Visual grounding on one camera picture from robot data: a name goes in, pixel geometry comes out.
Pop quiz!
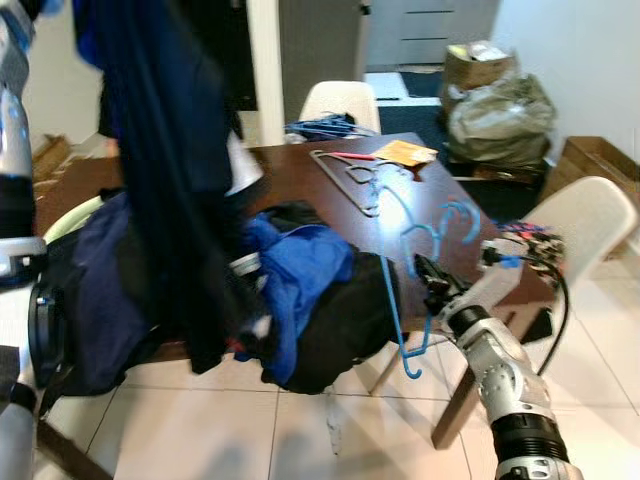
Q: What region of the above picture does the blue mesh garment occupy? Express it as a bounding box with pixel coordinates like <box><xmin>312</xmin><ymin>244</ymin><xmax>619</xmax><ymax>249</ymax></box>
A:
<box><xmin>238</xmin><ymin>213</ymin><xmax>357</xmax><ymax>386</ymax></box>

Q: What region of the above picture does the dark printed garment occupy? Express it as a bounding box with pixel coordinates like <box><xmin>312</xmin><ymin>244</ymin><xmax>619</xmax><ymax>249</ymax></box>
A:
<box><xmin>72</xmin><ymin>0</ymin><xmax>263</xmax><ymax>376</ymax></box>

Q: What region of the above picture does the light blue plastic hanger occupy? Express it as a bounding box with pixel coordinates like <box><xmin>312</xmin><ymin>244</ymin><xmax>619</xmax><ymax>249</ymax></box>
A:
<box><xmin>438</xmin><ymin>197</ymin><xmax>484</xmax><ymax>251</ymax></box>
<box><xmin>380</xmin><ymin>178</ymin><xmax>446</xmax><ymax>263</ymax></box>

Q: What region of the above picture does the grey plastic hanger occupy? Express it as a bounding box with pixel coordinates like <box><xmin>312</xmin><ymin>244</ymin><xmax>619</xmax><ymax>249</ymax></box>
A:
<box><xmin>308</xmin><ymin>148</ymin><xmax>389</xmax><ymax>218</ymax></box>

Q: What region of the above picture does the red plastic hanger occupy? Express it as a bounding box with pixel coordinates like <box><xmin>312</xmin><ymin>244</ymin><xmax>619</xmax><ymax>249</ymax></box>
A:
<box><xmin>330</xmin><ymin>150</ymin><xmax>426</xmax><ymax>183</ymax></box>

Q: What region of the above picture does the dark brown wooden table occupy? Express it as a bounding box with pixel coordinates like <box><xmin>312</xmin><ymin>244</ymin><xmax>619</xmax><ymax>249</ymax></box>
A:
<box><xmin>35</xmin><ymin>135</ymin><xmax>561</xmax><ymax>451</ymax></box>

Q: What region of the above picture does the black garment pile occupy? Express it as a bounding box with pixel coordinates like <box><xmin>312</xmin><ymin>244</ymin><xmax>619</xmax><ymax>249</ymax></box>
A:
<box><xmin>255</xmin><ymin>200</ymin><xmax>403</xmax><ymax>396</ymax></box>

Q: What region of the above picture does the patterned cloth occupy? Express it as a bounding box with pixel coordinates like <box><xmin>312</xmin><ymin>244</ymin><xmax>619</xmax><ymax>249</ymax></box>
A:
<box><xmin>498</xmin><ymin>224</ymin><xmax>567</xmax><ymax>291</ymax></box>

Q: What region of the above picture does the white plastic chair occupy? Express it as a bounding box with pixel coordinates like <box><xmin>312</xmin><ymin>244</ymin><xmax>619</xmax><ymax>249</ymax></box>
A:
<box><xmin>500</xmin><ymin>176</ymin><xmax>640</xmax><ymax>301</ymax></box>
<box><xmin>298</xmin><ymin>80</ymin><xmax>383</xmax><ymax>136</ymax></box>
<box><xmin>225</xmin><ymin>133</ymin><xmax>265</xmax><ymax>198</ymax></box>

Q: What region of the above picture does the dark floor rug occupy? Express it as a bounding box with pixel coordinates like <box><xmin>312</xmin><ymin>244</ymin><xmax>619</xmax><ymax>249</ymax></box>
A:
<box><xmin>372</xmin><ymin>68</ymin><xmax>549</xmax><ymax>226</ymax></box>

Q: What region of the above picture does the grey green plastic bag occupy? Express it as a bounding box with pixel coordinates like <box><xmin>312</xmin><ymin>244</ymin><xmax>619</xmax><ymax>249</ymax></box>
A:
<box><xmin>443</xmin><ymin>72</ymin><xmax>558</xmax><ymax>167</ymax></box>

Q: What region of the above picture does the blue hangers bundle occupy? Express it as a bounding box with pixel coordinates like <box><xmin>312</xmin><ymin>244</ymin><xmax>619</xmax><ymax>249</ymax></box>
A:
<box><xmin>284</xmin><ymin>111</ymin><xmax>379</xmax><ymax>143</ymax></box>

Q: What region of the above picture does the wooden crate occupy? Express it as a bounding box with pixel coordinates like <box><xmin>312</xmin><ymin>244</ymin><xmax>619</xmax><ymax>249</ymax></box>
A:
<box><xmin>30</xmin><ymin>134</ymin><xmax>76</xmax><ymax>183</ymax></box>
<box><xmin>540</xmin><ymin>136</ymin><xmax>640</xmax><ymax>206</ymax></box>

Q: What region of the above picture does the open cardboard box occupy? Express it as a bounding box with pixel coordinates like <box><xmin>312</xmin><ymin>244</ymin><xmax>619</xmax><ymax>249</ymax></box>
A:
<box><xmin>442</xmin><ymin>40</ymin><xmax>521</xmax><ymax>93</ymax></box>

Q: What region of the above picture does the grey drawer cabinet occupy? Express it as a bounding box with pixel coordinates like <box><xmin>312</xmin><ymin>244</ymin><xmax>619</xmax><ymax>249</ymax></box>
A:
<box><xmin>365</xmin><ymin>0</ymin><xmax>501</xmax><ymax>69</ymax></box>

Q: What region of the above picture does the dark grey tall panel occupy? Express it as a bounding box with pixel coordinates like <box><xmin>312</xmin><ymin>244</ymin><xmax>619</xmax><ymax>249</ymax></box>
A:
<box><xmin>278</xmin><ymin>0</ymin><xmax>369</xmax><ymax>123</ymax></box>

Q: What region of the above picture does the navy garment pile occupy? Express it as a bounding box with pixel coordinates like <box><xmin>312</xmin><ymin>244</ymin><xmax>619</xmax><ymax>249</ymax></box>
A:
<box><xmin>42</xmin><ymin>192</ymin><xmax>176</xmax><ymax>399</ymax></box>

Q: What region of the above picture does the pale green chair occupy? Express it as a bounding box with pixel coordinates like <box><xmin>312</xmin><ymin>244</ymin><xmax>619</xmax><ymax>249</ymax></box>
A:
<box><xmin>42</xmin><ymin>193</ymin><xmax>106</xmax><ymax>244</ymax></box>

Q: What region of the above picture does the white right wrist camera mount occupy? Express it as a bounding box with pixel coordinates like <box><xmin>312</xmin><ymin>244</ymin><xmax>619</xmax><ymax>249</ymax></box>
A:
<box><xmin>462</xmin><ymin>240</ymin><xmax>531</xmax><ymax>313</ymax></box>

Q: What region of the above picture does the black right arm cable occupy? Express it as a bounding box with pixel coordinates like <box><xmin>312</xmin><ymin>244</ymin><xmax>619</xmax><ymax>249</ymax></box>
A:
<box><xmin>480</xmin><ymin>240</ymin><xmax>573</xmax><ymax>379</ymax></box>

